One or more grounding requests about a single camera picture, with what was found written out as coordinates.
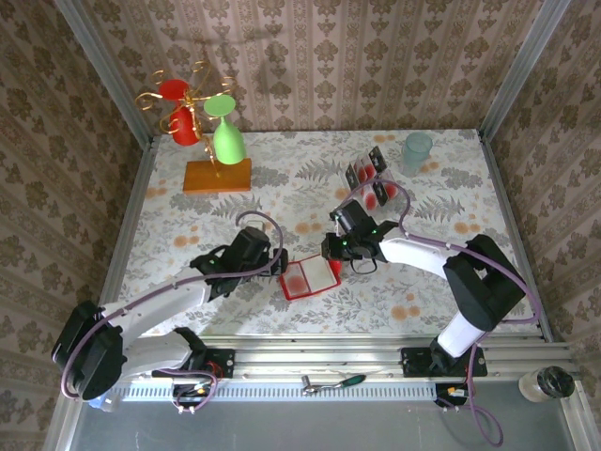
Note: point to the clear acrylic card stand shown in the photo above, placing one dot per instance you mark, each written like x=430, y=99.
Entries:
x=359, y=211

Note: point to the red card holder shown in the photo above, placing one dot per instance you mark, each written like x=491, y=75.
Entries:
x=319, y=275

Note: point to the white card with red spot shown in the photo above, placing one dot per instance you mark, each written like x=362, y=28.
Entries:
x=364, y=171
x=297, y=283
x=391, y=189
x=371, y=199

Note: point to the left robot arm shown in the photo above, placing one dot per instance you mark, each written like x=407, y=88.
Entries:
x=155, y=296

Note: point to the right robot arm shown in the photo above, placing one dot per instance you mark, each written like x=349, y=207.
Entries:
x=488, y=286

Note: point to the pale blue plastic cup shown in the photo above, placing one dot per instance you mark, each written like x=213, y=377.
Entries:
x=415, y=155

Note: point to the green wine glass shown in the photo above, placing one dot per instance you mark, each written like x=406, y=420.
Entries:
x=228, y=143

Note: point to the red wine glass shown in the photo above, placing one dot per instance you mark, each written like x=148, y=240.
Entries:
x=183, y=129

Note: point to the grey metal panel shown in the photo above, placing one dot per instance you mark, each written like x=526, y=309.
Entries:
x=282, y=427

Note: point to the blue and white connector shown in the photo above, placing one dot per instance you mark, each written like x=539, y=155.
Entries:
x=105, y=405

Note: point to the clear jar black lid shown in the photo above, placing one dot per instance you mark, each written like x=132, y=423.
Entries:
x=547, y=383

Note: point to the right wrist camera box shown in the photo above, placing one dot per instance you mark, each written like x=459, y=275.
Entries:
x=337, y=228

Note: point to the aluminium mounting rail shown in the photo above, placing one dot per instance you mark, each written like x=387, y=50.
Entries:
x=305, y=359

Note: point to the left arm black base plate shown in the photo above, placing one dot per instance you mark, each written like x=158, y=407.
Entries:
x=223, y=362

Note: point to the aluminium table side rail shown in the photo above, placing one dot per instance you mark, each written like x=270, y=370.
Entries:
x=124, y=235
x=515, y=235

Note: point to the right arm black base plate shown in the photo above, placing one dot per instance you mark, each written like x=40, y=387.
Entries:
x=415, y=364

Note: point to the black bracket yellow connector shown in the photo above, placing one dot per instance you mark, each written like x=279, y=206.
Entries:
x=446, y=399
x=188, y=392

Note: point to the aluminium frame post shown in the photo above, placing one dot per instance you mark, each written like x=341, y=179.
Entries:
x=103, y=70
x=521, y=70

